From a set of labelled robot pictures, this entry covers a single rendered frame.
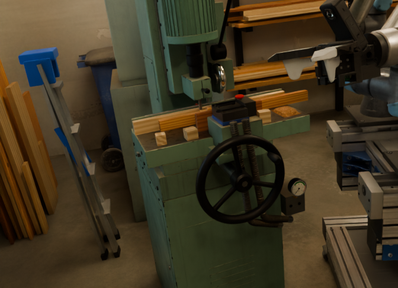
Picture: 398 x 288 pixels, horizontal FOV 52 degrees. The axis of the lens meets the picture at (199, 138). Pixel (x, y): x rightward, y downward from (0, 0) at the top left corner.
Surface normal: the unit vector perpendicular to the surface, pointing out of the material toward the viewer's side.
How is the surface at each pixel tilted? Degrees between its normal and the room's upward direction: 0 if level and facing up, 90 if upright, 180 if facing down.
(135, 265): 0
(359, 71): 82
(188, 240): 90
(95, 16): 90
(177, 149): 90
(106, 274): 0
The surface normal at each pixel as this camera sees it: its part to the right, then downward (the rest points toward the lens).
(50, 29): 0.17, 0.33
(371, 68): 0.33, 0.17
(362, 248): -0.11, -0.93
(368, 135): -0.08, 0.36
